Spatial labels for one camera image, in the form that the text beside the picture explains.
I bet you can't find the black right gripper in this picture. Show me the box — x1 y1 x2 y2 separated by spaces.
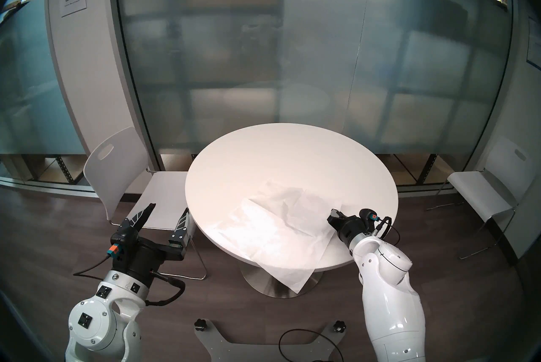
327 208 370 247

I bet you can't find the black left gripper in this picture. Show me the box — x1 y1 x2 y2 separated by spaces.
110 203 190 285

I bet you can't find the white paper napkin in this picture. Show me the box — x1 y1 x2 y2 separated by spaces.
215 180 345 293

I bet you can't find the white chair with chrome legs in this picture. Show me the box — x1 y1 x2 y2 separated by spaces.
83 126 208 280
426 137 530 260

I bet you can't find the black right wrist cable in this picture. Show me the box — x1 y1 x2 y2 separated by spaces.
372 217 401 245

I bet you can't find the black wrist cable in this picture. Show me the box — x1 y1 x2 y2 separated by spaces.
372 217 401 245
73 255 186 306

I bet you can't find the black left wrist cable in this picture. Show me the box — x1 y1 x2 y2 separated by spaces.
73 255 186 306

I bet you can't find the round white pedestal table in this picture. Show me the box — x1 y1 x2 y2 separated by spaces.
185 123 399 298

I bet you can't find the black perforated shelf post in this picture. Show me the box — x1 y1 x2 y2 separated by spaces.
416 153 438 185
55 156 81 185

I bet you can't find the black floor cable loop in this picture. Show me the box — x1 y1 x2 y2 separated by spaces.
279 328 341 362

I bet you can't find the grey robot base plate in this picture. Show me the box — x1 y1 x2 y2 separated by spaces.
194 325 345 362

